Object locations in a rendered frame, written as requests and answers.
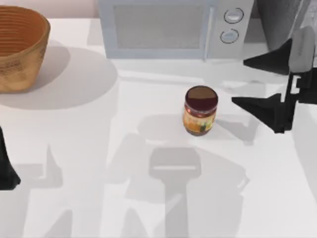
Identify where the microwave knob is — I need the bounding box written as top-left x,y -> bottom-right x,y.
219,28 -> 240,45
223,7 -> 245,23

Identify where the brown lidded jar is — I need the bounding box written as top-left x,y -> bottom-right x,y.
183,85 -> 219,137

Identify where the pale microwave oven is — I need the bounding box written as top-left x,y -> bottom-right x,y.
96,0 -> 255,62

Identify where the woven wicker basket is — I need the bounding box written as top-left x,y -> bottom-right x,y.
0,5 -> 51,95

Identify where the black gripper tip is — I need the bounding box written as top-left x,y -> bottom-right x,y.
0,126 -> 21,191

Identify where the microwave door handle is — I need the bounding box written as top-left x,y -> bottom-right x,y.
204,5 -> 215,62

